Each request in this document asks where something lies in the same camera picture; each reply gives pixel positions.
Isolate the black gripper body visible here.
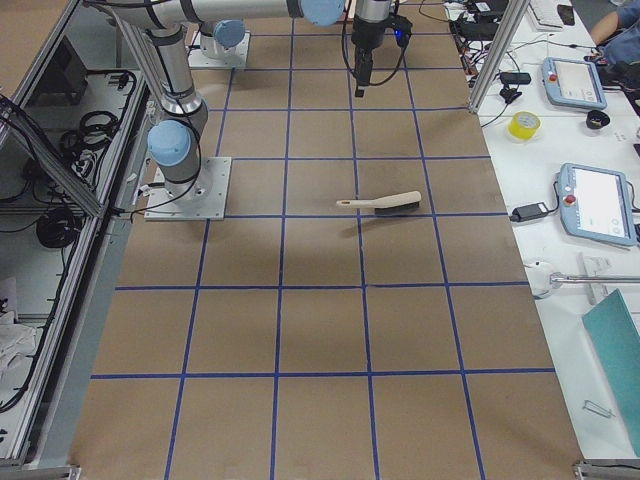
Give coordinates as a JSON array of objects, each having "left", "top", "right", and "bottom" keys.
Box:
[{"left": 351, "top": 1, "right": 413, "bottom": 80}]

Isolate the beige hand brush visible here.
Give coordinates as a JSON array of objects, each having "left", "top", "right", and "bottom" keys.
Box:
[{"left": 336, "top": 191, "right": 422, "bottom": 216}]

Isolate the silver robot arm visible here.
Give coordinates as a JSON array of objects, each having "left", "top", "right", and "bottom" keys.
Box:
[
  {"left": 199, "top": 19, "right": 245, "bottom": 60},
  {"left": 88, "top": 1, "right": 413, "bottom": 120}
]

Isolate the yellow tape roll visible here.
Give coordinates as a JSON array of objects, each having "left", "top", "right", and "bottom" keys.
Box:
[{"left": 507, "top": 111, "right": 541, "bottom": 141}]

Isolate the black power adapter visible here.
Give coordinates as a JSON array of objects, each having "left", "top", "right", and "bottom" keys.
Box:
[{"left": 509, "top": 202, "right": 557, "bottom": 223}]

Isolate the upper blue teach pendant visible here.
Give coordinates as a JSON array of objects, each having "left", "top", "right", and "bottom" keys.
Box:
[{"left": 541, "top": 57, "right": 607, "bottom": 110}]

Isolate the blue teach pendant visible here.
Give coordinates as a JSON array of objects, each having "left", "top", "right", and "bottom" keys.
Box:
[
  {"left": 557, "top": 163, "right": 637, "bottom": 247},
  {"left": 541, "top": 57, "right": 607, "bottom": 110}
]

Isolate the small black bowl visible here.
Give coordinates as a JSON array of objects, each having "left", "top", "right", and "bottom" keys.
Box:
[{"left": 585, "top": 110, "right": 611, "bottom": 131}]

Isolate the lower blue teach pendant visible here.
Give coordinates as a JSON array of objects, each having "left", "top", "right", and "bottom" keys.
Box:
[{"left": 557, "top": 163, "right": 637, "bottom": 247}]

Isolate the teal board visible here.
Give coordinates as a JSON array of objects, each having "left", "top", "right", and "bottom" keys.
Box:
[{"left": 582, "top": 289, "right": 639, "bottom": 456}]

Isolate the white crumpled cloth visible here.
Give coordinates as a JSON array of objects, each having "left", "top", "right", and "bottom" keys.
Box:
[{"left": 0, "top": 277, "right": 39, "bottom": 371}]

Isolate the aluminium frame post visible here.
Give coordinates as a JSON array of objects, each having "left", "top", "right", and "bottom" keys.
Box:
[{"left": 468, "top": 0, "right": 529, "bottom": 114}]

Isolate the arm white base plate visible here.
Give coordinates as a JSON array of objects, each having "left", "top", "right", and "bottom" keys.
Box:
[
  {"left": 188, "top": 31, "right": 251, "bottom": 70},
  {"left": 144, "top": 157, "right": 232, "bottom": 221}
]

